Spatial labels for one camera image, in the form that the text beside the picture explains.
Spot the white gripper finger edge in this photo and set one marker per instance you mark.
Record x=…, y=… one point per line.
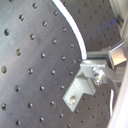
x=120, y=115

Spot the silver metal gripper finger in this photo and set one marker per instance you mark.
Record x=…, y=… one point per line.
x=107, y=59

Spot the black perforated breadboard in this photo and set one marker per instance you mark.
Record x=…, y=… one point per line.
x=39, y=57

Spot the metal angle bracket clip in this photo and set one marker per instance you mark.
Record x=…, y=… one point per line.
x=88, y=77

